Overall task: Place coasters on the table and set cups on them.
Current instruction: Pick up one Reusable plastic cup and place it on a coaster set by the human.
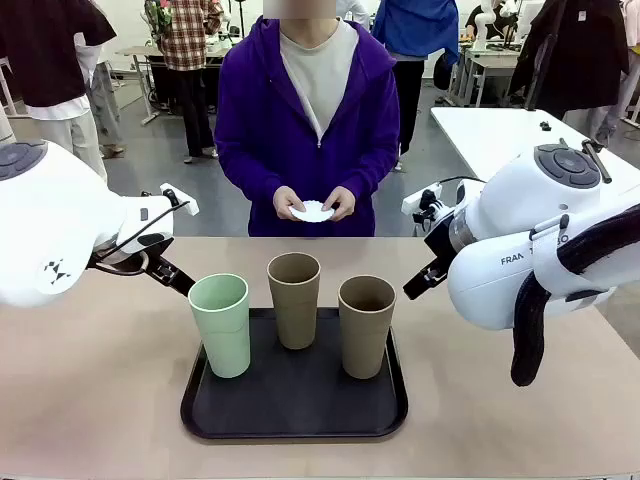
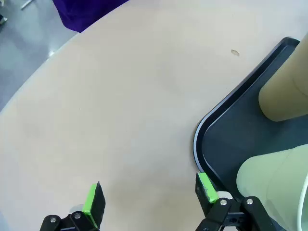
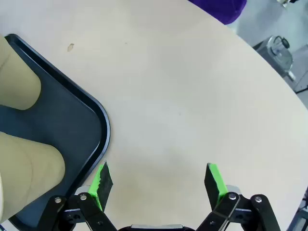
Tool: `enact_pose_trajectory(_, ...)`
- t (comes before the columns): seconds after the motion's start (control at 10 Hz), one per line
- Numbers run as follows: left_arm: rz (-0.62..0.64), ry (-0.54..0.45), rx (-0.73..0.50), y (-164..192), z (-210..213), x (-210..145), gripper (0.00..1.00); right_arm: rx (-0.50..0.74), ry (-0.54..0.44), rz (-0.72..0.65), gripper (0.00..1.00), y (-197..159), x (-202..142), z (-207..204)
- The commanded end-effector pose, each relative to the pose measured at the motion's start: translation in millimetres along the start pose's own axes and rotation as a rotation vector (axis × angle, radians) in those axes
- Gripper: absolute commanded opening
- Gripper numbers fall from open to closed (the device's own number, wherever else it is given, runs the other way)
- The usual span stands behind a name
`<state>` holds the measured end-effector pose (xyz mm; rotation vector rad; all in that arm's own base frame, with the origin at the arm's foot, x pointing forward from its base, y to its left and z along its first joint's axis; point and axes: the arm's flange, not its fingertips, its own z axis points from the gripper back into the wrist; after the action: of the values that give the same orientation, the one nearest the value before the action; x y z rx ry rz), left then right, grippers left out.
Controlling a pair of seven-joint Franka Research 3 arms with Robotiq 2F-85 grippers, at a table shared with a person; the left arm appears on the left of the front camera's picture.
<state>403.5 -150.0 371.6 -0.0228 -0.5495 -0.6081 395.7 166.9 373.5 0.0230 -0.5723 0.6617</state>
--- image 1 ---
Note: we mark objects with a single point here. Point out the small black part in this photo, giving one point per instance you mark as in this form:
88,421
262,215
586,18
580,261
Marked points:
545,126

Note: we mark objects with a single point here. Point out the black bag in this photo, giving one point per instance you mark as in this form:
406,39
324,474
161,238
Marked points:
443,72

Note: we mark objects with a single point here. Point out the white background desk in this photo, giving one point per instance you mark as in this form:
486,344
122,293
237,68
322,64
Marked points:
492,62

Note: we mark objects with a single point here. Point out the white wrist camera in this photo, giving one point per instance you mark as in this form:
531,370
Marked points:
417,199
172,193

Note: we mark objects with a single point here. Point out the person in grey patterned trousers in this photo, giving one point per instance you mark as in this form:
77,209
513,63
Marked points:
107,110

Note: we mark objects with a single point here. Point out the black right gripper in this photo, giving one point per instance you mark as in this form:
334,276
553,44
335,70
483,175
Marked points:
442,237

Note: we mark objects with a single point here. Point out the white scalloped coaster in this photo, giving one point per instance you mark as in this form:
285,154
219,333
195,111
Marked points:
312,214

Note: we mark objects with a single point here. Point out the person in white shirt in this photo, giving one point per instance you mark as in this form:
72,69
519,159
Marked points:
352,12

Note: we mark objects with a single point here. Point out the person's left hand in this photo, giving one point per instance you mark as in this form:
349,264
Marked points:
344,202

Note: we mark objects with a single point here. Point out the person in plaid shirt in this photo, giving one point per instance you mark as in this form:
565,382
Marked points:
190,45

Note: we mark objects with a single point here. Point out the white side table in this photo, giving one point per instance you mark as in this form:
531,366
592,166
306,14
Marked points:
480,135

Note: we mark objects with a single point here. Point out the person in blue jacket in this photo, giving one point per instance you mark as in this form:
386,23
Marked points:
415,25

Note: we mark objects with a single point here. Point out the person in dark brown shirt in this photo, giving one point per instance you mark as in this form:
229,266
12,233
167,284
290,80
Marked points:
45,60

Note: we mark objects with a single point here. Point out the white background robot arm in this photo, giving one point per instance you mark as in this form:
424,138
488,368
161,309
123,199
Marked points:
481,30

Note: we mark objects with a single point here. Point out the purple-sleeved right forearm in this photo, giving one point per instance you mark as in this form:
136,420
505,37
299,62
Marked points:
245,167

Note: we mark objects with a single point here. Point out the person in purple hoodie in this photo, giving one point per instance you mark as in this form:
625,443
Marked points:
260,125

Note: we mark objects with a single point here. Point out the black metal rod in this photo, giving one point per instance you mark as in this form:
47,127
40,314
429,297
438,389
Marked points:
597,160
562,142

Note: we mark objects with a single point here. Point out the seated person in black shirt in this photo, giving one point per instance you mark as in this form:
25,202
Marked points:
477,20

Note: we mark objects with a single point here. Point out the person's right hand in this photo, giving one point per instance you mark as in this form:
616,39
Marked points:
286,202

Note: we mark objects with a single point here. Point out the brown cup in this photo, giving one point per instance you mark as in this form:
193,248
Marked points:
295,320
367,345

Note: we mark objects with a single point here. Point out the white cylindrical air purifier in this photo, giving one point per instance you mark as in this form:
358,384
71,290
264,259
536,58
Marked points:
4,125

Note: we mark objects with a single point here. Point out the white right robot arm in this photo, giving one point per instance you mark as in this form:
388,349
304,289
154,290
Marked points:
525,200

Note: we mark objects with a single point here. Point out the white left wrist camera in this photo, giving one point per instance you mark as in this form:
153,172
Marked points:
172,193

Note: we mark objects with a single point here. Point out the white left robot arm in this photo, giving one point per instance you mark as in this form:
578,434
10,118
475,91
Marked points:
50,210

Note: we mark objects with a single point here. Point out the black plastic tray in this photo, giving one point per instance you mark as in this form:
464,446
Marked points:
300,400

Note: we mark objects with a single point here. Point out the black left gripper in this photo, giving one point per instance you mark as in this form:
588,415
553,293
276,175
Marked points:
157,267

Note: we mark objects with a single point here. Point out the grey background desk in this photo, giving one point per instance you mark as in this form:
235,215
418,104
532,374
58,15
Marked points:
135,51

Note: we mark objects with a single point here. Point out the purple-sleeved left forearm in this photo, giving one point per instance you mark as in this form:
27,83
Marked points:
372,167

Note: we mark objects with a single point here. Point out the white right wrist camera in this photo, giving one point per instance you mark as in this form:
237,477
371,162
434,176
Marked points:
417,199

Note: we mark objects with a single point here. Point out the light green cup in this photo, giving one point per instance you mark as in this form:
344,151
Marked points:
225,345

